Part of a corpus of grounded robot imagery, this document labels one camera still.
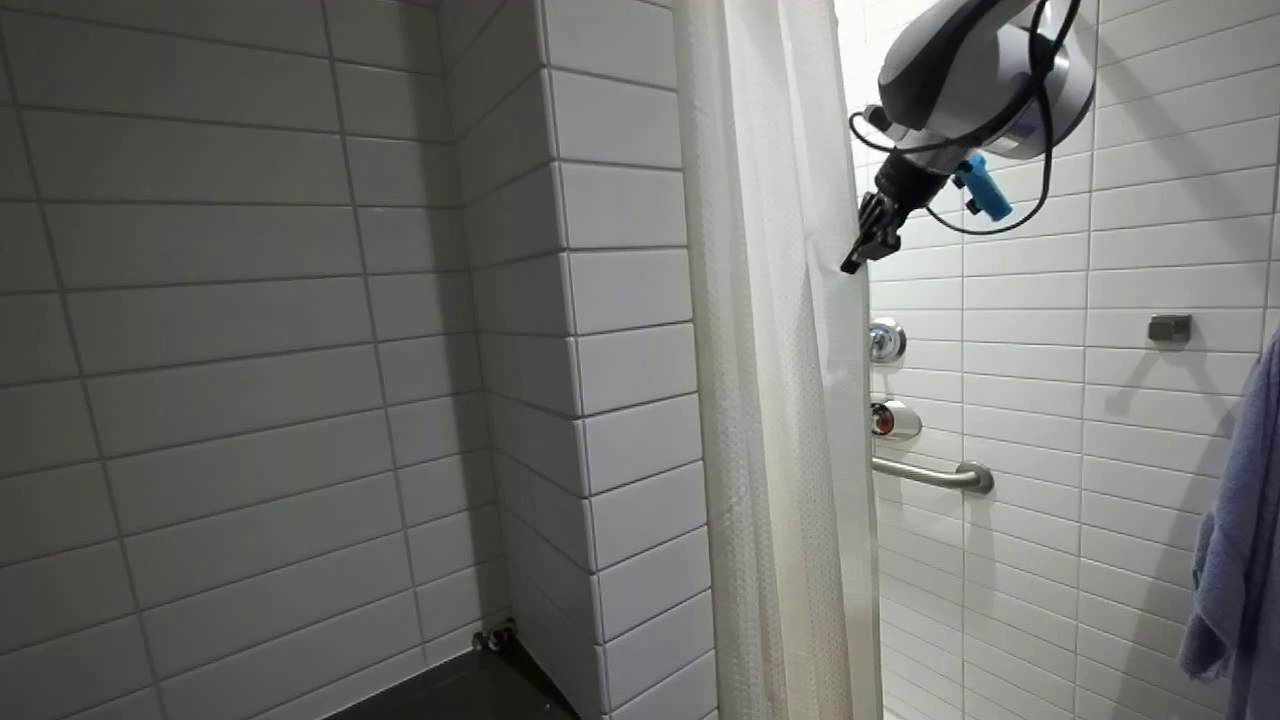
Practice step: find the blue hanging towel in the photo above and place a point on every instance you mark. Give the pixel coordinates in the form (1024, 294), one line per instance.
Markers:
(1247, 561)

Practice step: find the dark wall hook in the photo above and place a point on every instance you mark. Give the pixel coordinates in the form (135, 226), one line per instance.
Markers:
(1171, 331)

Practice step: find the round chrome shower knob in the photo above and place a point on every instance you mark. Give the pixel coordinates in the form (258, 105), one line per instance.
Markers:
(891, 340)

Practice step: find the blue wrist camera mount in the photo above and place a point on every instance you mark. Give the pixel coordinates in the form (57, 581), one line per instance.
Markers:
(982, 184)

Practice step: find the chrome grab bar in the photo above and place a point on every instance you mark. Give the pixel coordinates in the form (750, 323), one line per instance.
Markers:
(941, 475)

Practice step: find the small metal floor bracket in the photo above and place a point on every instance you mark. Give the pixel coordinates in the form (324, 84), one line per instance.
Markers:
(494, 643)

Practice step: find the white shower curtain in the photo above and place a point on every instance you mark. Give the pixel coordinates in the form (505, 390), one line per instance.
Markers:
(773, 401)

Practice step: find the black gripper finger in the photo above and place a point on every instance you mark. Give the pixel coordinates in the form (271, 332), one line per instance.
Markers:
(884, 236)
(859, 248)

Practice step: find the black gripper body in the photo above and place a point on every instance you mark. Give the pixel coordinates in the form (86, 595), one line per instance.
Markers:
(906, 191)

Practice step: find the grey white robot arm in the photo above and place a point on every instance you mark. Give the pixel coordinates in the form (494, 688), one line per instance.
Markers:
(982, 73)

